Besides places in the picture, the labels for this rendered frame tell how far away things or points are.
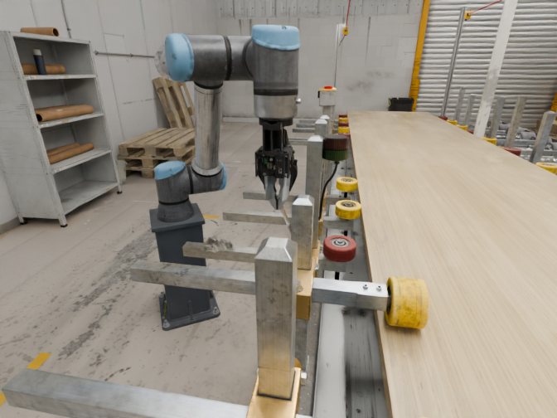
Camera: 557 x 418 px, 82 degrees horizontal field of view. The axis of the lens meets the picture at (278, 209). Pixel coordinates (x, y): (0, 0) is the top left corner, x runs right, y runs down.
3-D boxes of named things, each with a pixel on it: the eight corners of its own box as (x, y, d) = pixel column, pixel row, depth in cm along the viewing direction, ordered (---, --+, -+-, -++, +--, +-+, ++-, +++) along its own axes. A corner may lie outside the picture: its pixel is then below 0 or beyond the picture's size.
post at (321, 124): (308, 259, 115) (315, 120, 96) (309, 254, 118) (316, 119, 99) (318, 260, 114) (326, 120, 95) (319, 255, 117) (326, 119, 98)
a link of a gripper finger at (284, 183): (273, 217, 72) (273, 177, 69) (278, 206, 78) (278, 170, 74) (287, 218, 72) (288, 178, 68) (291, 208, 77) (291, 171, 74)
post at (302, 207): (288, 400, 72) (291, 199, 53) (290, 386, 75) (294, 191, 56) (303, 402, 71) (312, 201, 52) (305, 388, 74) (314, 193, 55)
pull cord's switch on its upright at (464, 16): (439, 134, 323) (465, 5, 279) (435, 132, 336) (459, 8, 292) (448, 134, 322) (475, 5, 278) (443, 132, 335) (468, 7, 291)
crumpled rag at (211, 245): (196, 251, 84) (195, 244, 83) (205, 239, 90) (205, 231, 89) (228, 255, 83) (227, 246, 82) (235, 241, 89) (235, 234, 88)
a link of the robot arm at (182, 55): (150, 46, 117) (164, 22, 60) (186, 46, 122) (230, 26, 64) (155, 80, 122) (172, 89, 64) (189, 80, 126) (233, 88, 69)
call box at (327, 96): (318, 108, 141) (319, 89, 138) (319, 106, 147) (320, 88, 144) (335, 108, 140) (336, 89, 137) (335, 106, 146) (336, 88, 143)
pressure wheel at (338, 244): (320, 286, 81) (322, 246, 76) (322, 269, 88) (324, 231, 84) (352, 290, 80) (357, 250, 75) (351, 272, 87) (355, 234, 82)
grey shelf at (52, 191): (20, 225, 294) (-49, 31, 232) (86, 191, 375) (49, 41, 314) (65, 227, 288) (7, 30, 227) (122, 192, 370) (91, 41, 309)
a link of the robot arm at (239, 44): (219, 36, 73) (233, 31, 63) (266, 38, 77) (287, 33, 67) (221, 80, 77) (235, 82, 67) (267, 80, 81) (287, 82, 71)
